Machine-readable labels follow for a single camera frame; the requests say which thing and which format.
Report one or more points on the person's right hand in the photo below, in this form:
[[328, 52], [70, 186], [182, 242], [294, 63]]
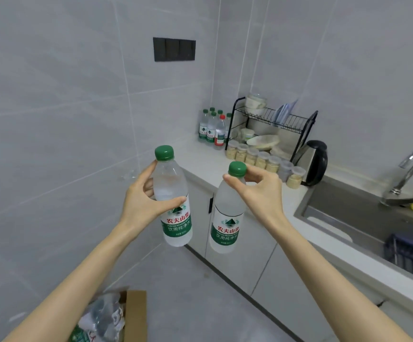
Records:
[[267, 203]]

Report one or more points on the person's left hand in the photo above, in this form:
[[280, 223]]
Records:
[[142, 210]]

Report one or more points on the clear red-capped water bottle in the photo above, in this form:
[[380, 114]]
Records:
[[220, 133]]

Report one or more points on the person's left forearm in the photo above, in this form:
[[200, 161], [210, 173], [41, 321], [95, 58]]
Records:
[[71, 292]]

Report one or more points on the row of clear grain jars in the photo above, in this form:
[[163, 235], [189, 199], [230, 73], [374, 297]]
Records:
[[251, 158]]

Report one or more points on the clear plastic box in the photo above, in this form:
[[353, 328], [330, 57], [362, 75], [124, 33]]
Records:
[[281, 152]]

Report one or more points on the white leaf print plate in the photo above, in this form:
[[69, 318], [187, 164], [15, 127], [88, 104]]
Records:
[[261, 141]]

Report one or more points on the white cup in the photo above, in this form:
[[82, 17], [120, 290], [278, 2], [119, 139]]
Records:
[[247, 133]]

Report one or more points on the dark grey sink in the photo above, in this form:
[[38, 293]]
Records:
[[352, 213]]

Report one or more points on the white red-rimmed bowl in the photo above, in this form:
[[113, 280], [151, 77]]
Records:
[[254, 111]]

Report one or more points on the grey plastic lid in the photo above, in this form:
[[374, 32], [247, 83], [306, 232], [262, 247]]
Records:
[[285, 110]]

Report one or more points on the white leaf print bowl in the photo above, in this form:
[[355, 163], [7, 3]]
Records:
[[254, 102]]

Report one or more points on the blue floral bowl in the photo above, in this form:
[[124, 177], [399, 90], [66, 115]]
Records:
[[256, 95]]

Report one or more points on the crumpled clear plastic wrap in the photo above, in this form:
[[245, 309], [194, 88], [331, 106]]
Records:
[[99, 317]]

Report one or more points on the chrome faucet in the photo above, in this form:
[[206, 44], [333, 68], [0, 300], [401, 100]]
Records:
[[411, 162]]

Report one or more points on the dark grey wall socket panel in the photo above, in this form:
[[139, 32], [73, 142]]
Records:
[[174, 49]]

